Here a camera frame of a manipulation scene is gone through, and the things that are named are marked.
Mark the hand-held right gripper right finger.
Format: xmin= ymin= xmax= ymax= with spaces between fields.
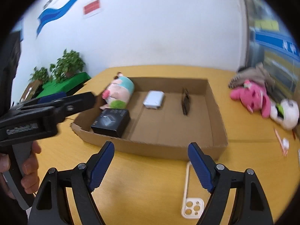
xmin=188 ymin=142 xmax=275 ymax=225

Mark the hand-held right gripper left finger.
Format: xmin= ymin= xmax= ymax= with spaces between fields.
xmin=28 ymin=141 xmax=115 ymax=225

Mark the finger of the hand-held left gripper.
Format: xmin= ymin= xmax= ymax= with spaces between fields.
xmin=37 ymin=92 xmax=68 ymax=105
xmin=53 ymin=92 xmax=97 ymax=122

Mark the cream phone case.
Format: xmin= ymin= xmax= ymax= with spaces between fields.
xmin=181 ymin=161 xmax=205 ymax=219

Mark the pink teal plush pig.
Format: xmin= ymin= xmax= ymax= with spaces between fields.
xmin=101 ymin=72 xmax=135 ymax=110

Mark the cardboard box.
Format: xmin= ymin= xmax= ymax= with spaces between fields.
xmin=70 ymin=76 xmax=229 ymax=162

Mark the person's left hand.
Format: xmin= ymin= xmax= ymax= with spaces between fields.
xmin=0 ymin=142 xmax=42 ymax=195

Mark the small green potted plant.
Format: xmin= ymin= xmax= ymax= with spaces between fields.
xmin=30 ymin=67 xmax=53 ymax=82

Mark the large green potted plant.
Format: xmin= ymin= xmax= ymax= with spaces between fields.
xmin=50 ymin=49 xmax=86 ymax=80

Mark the black product box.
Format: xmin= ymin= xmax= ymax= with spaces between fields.
xmin=91 ymin=108 xmax=131 ymax=138

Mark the dark brown wallet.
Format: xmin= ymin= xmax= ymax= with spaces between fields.
xmin=181 ymin=88 xmax=191 ymax=116

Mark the white product box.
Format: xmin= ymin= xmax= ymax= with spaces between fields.
xmin=143 ymin=90 xmax=165 ymax=110

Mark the red and white small item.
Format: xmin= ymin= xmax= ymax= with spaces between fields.
xmin=274 ymin=128 xmax=288 ymax=158

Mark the pink plush toy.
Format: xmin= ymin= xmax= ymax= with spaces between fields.
xmin=230 ymin=80 xmax=272 ymax=118

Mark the white plush toy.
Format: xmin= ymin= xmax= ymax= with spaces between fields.
xmin=269 ymin=99 xmax=300 ymax=130

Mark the beige brown plush toy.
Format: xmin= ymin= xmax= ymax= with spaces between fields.
xmin=228 ymin=62 xmax=276 ymax=92

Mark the glass partition with blue stripe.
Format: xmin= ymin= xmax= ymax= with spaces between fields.
xmin=241 ymin=0 xmax=300 ymax=94

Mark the red wall sign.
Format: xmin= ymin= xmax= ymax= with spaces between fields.
xmin=82 ymin=0 xmax=104 ymax=19

